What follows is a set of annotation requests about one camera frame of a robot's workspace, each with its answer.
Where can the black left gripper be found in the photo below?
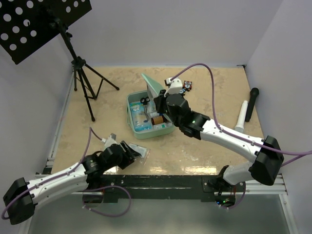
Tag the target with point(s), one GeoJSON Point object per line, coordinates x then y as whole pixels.
{"type": "Point", "coordinates": [127, 159]}

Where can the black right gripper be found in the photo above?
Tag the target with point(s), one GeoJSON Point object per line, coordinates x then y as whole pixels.
{"type": "Point", "coordinates": [160, 101]}

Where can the clear sachet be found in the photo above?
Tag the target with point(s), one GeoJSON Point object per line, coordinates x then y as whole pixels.
{"type": "Point", "coordinates": [144, 152]}

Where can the black handled scissors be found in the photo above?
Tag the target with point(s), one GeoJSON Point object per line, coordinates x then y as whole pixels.
{"type": "Point", "coordinates": [145, 101]}

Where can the brown bottle orange cap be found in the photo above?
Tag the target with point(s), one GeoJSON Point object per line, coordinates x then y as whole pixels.
{"type": "Point", "coordinates": [157, 120]}

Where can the white plastic bottle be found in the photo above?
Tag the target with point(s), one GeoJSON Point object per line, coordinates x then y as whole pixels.
{"type": "Point", "coordinates": [162, 126]}

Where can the mint green medicine case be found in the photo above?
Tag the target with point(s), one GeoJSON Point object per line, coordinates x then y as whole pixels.
{"type": "Point", "coordinates": [152, 90]}

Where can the blue cotton swab bag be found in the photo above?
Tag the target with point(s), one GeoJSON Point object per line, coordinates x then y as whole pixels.
{"type": "Point", "coordinates": [140, 121]}

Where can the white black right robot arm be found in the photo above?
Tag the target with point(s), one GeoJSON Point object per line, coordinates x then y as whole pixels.
{"type": "Point", "coordinates": [264, 157]}

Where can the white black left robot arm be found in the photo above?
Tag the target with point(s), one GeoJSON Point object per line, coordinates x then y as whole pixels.
{"type": "Point", "coordinates": [24, 197]}

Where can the blue owl number block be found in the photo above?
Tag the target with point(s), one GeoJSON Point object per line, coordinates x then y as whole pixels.
{"type": "Point", "coordinates": [182, 92]}

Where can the white microphone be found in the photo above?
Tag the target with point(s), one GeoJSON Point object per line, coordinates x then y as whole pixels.
{"type": "Point", "coordinates": [241, 118]}

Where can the black microphone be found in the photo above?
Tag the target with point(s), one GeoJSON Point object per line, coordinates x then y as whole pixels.
{"type": "Point", "coordinates": [254, 92]}

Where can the black music stand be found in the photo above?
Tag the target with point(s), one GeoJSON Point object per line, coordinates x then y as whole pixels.
{"type": "Point", "coordinates": [27, 25]}

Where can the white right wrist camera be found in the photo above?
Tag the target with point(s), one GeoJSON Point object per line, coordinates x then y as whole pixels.
{"type": "Point", "coordinates": [174, 86]}

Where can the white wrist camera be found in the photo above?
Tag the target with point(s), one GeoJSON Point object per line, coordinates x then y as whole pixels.
{"type": "Point", "coordinates": [174, 86]}
{"type": "Point", "coordinates": [109, 141]}

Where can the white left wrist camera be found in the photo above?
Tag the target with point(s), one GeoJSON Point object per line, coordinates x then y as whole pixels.
{"type": "Point", "coordinates": [109, 141]}

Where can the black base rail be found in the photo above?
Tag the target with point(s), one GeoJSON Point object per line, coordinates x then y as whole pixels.
{"type": "Point", "coordinates": [173, 187]}

